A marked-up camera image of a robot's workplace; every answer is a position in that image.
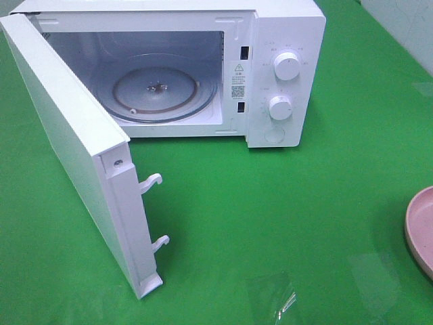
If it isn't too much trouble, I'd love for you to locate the white round knob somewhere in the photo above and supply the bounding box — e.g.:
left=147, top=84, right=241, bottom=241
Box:
left=273, top=51, right=300, bottom=81
left=269, top=96, right=293, bottom=121

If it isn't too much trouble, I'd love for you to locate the white microwave door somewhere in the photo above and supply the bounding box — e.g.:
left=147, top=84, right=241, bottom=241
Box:
left=1, top=14, right=169, bottom=298

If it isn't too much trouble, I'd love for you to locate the pink round plate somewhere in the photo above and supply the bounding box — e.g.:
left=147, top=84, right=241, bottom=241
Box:
left=405, top=186, right=432, bottom=279

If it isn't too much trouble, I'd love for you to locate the round white door-release button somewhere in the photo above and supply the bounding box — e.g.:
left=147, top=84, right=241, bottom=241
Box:
left=265, top=127, right=285, bottom=144

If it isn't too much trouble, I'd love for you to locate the white warning label with QR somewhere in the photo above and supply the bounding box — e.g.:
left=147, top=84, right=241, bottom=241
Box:
left=229, top=60, right=248, bottom=100

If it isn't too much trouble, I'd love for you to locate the glass microwave turntable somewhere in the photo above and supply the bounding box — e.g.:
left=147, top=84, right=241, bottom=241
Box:
left=93, top=53, right=222, bottom=124

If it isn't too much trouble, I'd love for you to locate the white microwave oven body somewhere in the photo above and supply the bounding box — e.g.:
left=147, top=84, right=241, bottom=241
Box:
left=8, top=1, right=326, bottom=148

